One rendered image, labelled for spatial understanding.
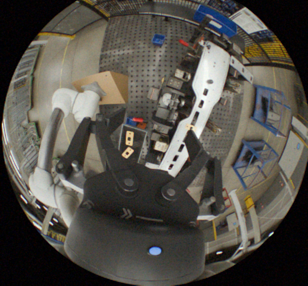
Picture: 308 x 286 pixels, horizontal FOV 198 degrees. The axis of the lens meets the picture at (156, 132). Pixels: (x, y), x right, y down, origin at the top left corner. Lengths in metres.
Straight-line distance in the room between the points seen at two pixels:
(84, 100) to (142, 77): 0.53
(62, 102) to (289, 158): 8.72
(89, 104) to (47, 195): 0.61
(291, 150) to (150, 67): 8.21
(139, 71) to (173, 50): 0.38
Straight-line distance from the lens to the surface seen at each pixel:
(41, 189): 0.54
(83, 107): 0.72
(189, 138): 0.19
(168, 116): 0.50
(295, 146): 8.03
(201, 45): 0.51
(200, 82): 0.68
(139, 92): 0.96
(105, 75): 0.69
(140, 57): 1.00
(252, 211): 7.58
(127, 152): 0.61
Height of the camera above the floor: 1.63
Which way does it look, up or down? 65 degrees down
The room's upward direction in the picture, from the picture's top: 171 degrees counter-clockwise
